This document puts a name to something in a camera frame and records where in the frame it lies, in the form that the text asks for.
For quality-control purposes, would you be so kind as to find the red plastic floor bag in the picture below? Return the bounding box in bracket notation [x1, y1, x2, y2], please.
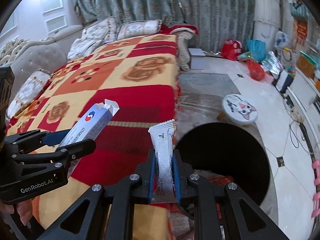
[247, 60, 265, 81]

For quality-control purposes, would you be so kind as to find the green patterned curtain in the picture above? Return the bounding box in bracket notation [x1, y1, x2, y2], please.
[72, 0, 255, 52]

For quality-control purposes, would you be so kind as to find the white sachet packet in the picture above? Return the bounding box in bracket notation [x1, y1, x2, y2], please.
[148, 119, 176, 204]

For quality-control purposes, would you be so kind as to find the cat face round stool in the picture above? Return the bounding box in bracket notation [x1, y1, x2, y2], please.
[222, 94, 258, 126]

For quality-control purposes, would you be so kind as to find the white bolster pillow left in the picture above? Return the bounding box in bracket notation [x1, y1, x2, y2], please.
[5, 69, 51, 124]

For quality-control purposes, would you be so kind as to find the person left hand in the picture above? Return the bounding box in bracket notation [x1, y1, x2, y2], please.
[0, 199, 33, 225]

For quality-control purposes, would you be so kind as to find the teal shopping bag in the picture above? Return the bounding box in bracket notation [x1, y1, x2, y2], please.
[247, 40, 266, 62]

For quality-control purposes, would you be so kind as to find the white bolster pillow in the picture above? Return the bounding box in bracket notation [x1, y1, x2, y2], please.
[117, 19, 162, 40]
[5, 69, 51, 124]

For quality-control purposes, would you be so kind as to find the white blue toothpaste box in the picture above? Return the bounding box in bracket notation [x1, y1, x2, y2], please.
[57, 99, 121, 179]

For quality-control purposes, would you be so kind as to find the red orange patterned blanket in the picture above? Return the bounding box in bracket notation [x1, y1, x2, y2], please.
[8, 34, 178, 228]

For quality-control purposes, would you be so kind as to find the red gift bag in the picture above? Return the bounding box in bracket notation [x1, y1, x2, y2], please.
[221, 39, 242, 61]

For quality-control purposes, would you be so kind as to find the white folded quilt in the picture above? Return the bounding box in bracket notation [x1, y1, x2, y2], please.
[67, 16, 117, 62]

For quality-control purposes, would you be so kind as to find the white bolster pillow far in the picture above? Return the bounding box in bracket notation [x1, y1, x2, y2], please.
[117, 19, 162, 40]

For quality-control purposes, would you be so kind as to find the black round trash bin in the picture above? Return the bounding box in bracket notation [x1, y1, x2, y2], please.
[175, 122, 270, 205]

